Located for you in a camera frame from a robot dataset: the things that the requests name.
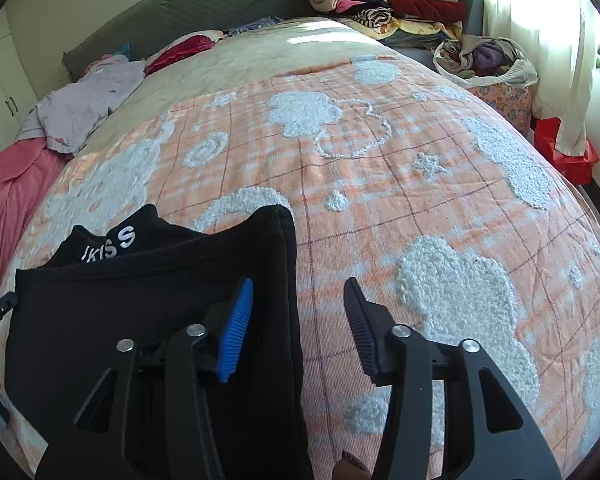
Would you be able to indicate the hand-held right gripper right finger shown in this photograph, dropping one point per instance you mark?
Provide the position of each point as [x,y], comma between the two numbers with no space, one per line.
[360,332]

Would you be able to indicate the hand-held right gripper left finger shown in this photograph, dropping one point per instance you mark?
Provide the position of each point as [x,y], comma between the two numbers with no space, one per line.
[235,332]

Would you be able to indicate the black sweater with orange cuffs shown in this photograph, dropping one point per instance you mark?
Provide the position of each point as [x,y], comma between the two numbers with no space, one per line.
[155,285]

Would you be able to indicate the white plastic bag of clothes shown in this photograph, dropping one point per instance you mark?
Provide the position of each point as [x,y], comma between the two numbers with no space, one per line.
[485,62]

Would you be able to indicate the pink blanket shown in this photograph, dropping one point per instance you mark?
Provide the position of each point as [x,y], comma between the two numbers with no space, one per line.
[15,195]

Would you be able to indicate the orange checked blanket white pattern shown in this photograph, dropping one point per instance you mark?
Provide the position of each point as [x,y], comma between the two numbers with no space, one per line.
[380,185]

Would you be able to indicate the cream wardrobe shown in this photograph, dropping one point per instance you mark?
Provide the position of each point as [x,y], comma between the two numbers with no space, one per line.
[5,85]

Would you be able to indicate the lilac garment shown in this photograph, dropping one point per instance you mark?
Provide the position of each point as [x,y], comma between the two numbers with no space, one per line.
[85,100]

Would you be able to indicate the red bag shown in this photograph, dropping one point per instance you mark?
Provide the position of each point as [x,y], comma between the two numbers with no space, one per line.
[555,150]

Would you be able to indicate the floral storage box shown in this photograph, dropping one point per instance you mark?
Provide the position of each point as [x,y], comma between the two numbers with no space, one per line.
[505,105]

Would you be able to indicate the beige bed sheet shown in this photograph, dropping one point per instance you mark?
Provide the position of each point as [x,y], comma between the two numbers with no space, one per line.
[260,55]

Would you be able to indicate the turquoise cloth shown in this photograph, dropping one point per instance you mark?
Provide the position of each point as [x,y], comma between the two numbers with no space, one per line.
[121,50]

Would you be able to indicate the red cloth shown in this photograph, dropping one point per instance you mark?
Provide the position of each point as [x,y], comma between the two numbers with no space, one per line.
[180,50]

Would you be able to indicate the dark patterned cloth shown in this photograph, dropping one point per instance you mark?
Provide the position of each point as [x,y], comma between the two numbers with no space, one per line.
[255,25]

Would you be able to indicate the grey quilted headboard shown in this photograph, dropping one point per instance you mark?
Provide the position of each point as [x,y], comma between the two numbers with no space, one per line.
[205,0]

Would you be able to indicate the cream curtain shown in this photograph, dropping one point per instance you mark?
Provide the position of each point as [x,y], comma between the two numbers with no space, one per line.
[540,35]

